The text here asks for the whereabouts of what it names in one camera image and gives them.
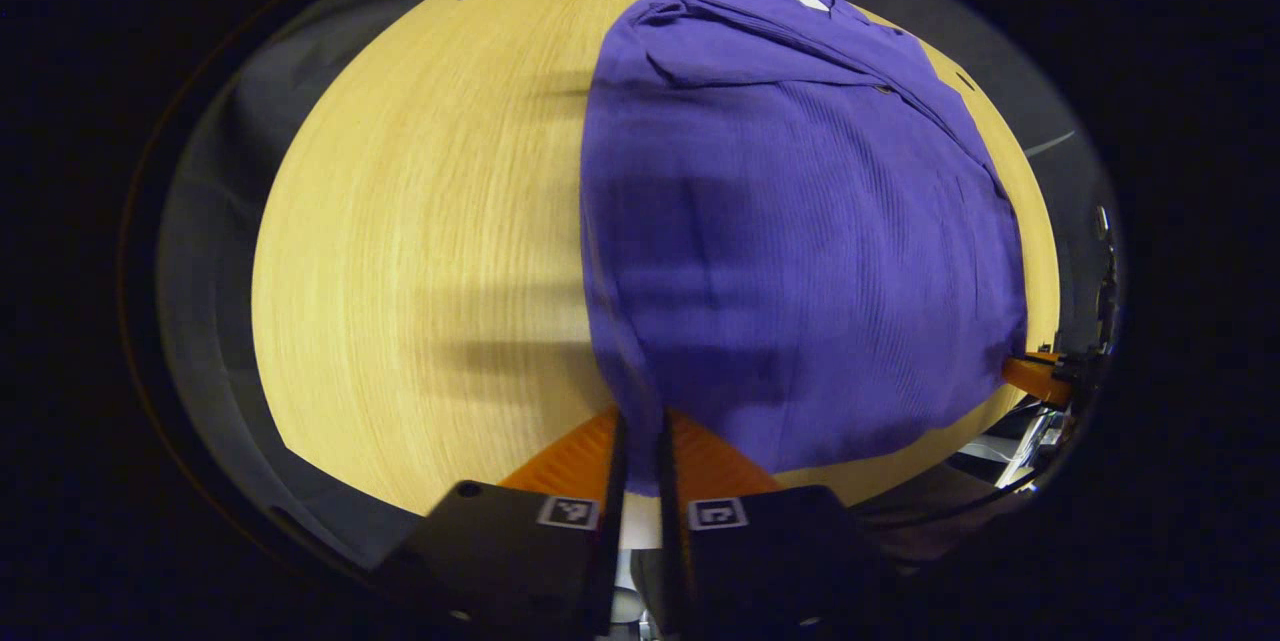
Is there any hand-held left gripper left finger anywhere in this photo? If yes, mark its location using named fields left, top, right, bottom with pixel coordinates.
left=375, top=406, right=631, bottom=641

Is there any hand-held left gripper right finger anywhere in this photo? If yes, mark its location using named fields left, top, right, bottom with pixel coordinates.
left=655, top=408, right=901, bottom=641

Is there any purple shirt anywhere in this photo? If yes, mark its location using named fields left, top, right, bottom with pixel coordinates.
left=578, top=0, right=1031, bottom=497

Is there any thin grey pole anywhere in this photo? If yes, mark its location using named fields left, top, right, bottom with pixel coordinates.
left=1022, top=129, right=1079, bottom=160

